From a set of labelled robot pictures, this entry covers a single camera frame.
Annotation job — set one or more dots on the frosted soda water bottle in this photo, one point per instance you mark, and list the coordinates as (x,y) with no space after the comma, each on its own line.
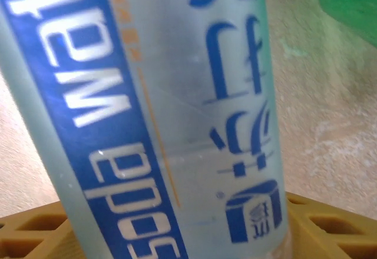
(176,94)

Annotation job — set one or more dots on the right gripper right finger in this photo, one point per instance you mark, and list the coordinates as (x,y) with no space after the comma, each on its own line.
(332,232)

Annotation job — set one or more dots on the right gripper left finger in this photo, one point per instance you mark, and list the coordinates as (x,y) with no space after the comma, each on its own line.
(32,235)

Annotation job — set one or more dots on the green bottle with barcode label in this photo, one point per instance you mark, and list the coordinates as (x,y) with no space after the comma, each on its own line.
(353,0)

